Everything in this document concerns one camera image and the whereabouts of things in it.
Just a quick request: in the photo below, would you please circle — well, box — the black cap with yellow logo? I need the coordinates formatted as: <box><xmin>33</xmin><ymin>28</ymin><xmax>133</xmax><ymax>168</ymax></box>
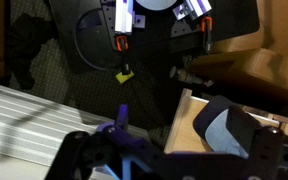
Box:
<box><xmin>193</xmin><ymin>95</ymin><xmax>233</xmax><ymax>141</ymax></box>

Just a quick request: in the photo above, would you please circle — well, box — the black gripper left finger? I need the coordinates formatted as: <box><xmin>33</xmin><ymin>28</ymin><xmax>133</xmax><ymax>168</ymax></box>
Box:
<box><xmin>45</xmin><ymin>104</ymin><xmax>172</xmax><ymax>180</ymax></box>

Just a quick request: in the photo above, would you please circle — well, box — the yellow tape piece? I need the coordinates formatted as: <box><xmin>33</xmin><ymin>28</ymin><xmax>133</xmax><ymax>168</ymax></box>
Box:
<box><xmin>114</xmin><ymin>69</ymin><xmax>135</xmax><ymax>84</ymax></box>

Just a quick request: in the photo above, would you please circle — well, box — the white round disc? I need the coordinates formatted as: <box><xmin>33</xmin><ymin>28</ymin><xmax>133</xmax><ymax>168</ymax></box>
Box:
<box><xmin>135</xmin><ymin>0</ymin><xmax>178</xmax><ymax>11</ymax></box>

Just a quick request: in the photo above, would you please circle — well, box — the light blue baseball cap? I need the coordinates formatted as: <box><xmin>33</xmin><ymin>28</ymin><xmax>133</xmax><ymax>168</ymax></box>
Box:
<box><xmin>205</xmin><ymin>109</ymin><xmax>250</xmax><ymax>158</ymax></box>

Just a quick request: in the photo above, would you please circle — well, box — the brown wooden cabinet block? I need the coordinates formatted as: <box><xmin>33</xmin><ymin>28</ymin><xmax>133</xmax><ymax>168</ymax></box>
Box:
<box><xmin>188</xmin><ymin>48</ymin><xmax>288</xmax><ymax>109</ymax></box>

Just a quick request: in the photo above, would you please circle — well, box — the white and purple bracket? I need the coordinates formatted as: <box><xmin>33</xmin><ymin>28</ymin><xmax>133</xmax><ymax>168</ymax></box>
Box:
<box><xmin>114</xmin><ymin>0</ymin><xmax>147</xmax><ymax>35</ymax></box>
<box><xmin>172</xmin><ymin>0</ymin><xmax>213</xmax><ymax>21</ymax></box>

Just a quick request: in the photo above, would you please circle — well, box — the orange and black clamp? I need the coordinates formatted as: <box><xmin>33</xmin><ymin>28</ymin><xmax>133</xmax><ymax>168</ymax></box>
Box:
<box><xmin>114</xmin><ymin>34</ymin><xmax>133</xmax><ymax>76</ymax></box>
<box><xmin>198</xmin><ymin>16</ymin><xmax>215</xmax><ymax>54</ymax></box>

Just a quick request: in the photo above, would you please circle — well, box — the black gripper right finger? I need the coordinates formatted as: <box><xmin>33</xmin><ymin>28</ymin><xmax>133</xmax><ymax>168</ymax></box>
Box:
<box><xmin>225</xmin><ymin>106</ymin><xmax>288</xmax><ymax>180</ymax></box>

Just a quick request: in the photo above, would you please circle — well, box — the white ribbed panel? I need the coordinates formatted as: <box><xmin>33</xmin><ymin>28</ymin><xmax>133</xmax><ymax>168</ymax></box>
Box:
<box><xmin>0</xmin><ymin>83</ymin><xmax>150</xmax><ymax>168</ymax></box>

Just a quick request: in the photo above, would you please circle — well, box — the light wooden drawer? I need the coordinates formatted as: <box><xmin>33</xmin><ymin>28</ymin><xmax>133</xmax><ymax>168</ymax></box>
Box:
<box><xmin>163</xmin><ymin>88</ymin><xmax>288</xmax><ymax>154</ymax></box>

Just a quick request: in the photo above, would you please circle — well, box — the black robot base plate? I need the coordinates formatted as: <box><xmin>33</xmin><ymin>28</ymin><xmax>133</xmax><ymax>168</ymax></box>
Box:
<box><xmin>48</xmin><ymin>0</ymin><xmax>262</xmax><ymax>74</ymax></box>

